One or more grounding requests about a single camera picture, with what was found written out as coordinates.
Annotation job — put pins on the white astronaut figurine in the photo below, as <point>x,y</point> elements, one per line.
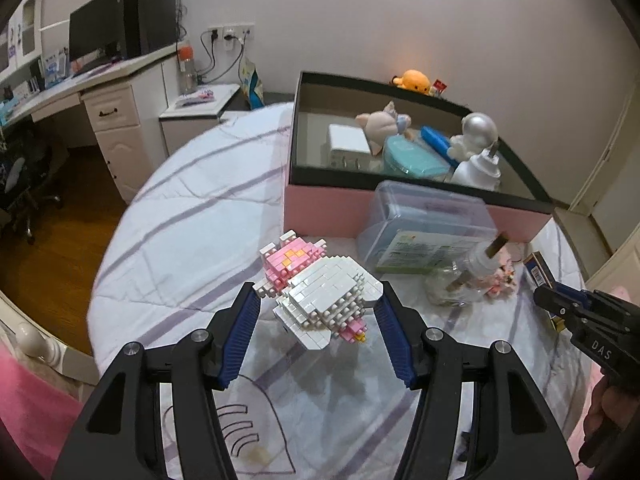
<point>477,130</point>

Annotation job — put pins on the black keyboard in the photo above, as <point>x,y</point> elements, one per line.
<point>97,66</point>

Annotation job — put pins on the white bottle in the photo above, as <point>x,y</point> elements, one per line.
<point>475,172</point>

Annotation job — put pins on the clear plastic box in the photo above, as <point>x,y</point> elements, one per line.
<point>425,220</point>

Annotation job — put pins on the blue and white carton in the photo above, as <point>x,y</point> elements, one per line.
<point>55,67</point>

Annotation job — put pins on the white bed frame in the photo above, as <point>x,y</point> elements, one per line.
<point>35,337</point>

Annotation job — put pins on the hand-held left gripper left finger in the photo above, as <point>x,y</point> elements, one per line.
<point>240,332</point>

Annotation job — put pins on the person's right hand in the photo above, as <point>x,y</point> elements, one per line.
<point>602,415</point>

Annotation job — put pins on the small blue box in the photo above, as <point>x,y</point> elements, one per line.
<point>537,270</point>

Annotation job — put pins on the pink and white brick toy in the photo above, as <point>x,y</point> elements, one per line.
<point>320,300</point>

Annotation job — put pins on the orange-capped bottle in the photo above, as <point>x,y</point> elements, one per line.
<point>187,67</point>

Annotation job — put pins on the small white box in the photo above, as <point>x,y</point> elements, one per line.
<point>347,142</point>

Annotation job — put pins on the pink and black storage box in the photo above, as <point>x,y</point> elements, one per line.
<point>330,205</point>

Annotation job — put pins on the white glass-door cabinet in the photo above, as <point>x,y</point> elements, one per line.
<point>27,25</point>

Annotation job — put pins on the black low cabinet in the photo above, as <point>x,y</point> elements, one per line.
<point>280,99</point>

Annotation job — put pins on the blue and white bag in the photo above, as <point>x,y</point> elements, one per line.
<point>252,85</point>

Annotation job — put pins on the black computer tower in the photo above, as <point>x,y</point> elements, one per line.
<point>150,17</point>

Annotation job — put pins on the papers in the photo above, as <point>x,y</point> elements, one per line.
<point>196,96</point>

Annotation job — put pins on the black computer monitor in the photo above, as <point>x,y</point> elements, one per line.
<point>95,25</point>

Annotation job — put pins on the teal case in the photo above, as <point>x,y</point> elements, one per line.
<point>412,157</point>

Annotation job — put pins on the pink flower ornament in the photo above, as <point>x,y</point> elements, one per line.
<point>502,280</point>

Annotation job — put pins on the white nightstand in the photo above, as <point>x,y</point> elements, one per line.
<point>195,120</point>

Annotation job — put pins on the orange octopus plush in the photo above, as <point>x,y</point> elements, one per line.
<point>414,81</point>

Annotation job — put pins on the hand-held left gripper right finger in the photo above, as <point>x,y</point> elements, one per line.
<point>395,342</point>

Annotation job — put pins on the striped white quilt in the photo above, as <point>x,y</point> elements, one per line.
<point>190,220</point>

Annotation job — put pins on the wall power outlet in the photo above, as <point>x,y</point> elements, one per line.
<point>231,30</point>

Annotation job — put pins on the pink blanket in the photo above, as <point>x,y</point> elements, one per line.
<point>35,410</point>

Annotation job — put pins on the white desk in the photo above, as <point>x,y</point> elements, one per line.
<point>120,115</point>

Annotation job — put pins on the pink pig figurine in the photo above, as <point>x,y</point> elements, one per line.
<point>382,122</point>

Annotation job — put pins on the black office chair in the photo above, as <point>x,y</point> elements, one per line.
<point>25,180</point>

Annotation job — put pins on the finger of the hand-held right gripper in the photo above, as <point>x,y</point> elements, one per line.
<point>550,302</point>
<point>570,291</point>

